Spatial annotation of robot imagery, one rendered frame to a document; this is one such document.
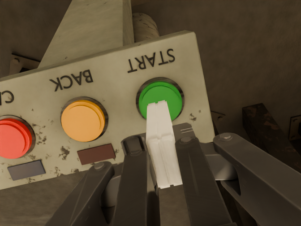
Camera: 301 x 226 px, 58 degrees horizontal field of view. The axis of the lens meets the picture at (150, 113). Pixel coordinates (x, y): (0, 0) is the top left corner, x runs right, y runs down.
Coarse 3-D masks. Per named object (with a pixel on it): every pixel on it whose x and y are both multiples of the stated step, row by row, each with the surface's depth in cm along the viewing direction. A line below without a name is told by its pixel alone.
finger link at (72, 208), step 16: (96, 176) 12; (80, 192) 12; (96, 192) 11; (64, 208) 11; (80, 208) 10; (96, 208) 11; (112, 208) 13; (48, 224) 10; (64, 224) 10; (80, 224) 10; (96, 224) 11
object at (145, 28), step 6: (132, 18) 76; (138, 18) 75; (144, 18) 76; (150, 18) 79; (138, 24) 71; (144, 24) 72; (150, 24) 74; (138, 30) 68; (144, 30) 68; (150, 30) 70; (156, 30) 74; (138, 36) 65; (144, 36) 65; (150, 36) 66; (156, 36) 69; (120, 162) 42
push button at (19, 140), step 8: (0, 120) 26; (8, 120) 26; (16, 120) 26; (0, 128) 25; (8, 128) 25; (16, 128) 25; (24, 128) 26; (0, 136) 26; (8, 136) 26; (16, 136) 26; (24, 136) 26; (0, 144) 26; (8, 144) 26; (16, 144) 26; (24, 144) 26; (0, 152) 26; (8, 152) 26; (16, 152) 26; (24, 152) 26
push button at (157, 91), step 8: (144, 88) 25; (152, 88) 24; (160, 88) 24; (168, 88) 24; (176, 88) 25; (144, 96) 24; (152, 96) 24; (160, 96) 24; (168, 96) 24; (176, 96) 24; (144, 104) 25; (168, 104) 25; (176, 104) 25; (144, 112) 25; (176, 112) 25
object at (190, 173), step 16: (176, 144) 13; (192, 144) 13; (192, 160) 12; (192, 176) 11; (208, 176) 10; (192, 192) 10; (208, 192) 9; (192, 208) 9; (208, 208) 9; (224, 208) 8; (192, 224) 8; (208, 224) 8; (224, 224) 7
